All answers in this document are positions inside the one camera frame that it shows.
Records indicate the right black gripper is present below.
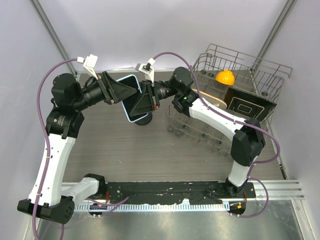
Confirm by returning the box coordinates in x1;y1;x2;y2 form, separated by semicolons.
129;80;180;118

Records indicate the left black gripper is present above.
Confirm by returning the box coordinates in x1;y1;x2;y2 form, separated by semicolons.
72;70;136;111

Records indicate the black phone stand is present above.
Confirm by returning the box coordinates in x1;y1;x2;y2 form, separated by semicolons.
134;112;153;126

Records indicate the phone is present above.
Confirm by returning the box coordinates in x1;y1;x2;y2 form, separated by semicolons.
115;74;150;123

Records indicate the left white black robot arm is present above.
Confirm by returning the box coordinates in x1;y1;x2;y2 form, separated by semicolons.
17;71;141;225

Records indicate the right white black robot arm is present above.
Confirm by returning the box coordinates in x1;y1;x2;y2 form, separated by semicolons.
128;63;266;198

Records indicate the oval wooden board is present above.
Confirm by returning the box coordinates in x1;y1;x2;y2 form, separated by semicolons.
192;88;227;110

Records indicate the orange bowl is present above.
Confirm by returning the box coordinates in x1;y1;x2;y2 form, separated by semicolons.
215;69;235;86

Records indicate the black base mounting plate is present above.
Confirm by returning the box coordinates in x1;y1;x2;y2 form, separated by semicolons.
105;181;256;205

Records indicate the black square plate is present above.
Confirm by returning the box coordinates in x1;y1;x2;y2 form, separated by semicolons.
223;87;277;122

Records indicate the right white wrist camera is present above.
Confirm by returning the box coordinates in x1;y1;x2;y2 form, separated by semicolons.
135;58;156;83

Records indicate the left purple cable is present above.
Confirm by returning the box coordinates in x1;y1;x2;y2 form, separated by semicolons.
31;57;130;240

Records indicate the purple cable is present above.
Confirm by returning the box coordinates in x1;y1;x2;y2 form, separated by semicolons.
152;51;281;218
31;57;130;240

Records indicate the grey wire dish rack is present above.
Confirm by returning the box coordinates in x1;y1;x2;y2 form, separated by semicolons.
165;43;293;156

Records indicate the white slotted cable duct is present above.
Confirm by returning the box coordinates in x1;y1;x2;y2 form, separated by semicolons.
74;201;230;213

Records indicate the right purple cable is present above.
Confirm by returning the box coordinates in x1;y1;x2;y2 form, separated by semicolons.
152;51;281;218

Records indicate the aluminium frame rail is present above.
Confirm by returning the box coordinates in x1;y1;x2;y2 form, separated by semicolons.
59;179;306;202

